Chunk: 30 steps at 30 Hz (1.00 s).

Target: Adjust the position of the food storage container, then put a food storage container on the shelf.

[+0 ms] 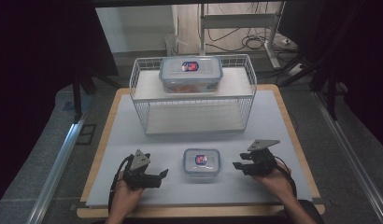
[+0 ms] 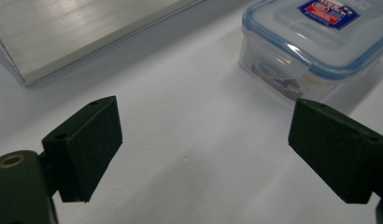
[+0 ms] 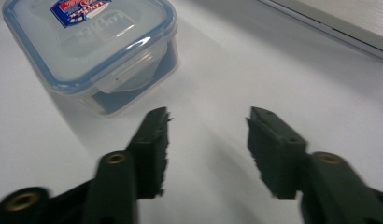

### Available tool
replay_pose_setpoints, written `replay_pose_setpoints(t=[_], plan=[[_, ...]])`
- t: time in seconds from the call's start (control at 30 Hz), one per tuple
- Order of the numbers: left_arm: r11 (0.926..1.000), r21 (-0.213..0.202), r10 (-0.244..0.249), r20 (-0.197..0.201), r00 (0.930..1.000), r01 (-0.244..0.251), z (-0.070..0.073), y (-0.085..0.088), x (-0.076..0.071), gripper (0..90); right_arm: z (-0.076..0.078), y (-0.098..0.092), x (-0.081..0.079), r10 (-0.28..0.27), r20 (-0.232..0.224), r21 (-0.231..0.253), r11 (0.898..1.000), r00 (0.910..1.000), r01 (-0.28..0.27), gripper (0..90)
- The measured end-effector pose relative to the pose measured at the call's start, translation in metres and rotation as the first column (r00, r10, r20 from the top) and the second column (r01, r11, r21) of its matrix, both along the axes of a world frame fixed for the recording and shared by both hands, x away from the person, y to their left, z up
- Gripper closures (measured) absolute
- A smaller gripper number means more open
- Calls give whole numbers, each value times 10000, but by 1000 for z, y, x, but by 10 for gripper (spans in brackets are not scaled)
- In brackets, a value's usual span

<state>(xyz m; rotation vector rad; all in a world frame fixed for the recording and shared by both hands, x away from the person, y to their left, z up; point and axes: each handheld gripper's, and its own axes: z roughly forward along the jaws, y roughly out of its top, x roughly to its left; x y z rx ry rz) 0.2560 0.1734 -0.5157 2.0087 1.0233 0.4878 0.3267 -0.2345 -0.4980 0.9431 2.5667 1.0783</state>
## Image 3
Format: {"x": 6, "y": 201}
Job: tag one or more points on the small clear plastic food container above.
{"x": 87, "y": 46}

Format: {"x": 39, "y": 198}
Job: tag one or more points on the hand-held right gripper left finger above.
{"x": 150, "y": 149}

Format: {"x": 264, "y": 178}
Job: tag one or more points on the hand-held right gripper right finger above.
{"x": 275, "y": 155}

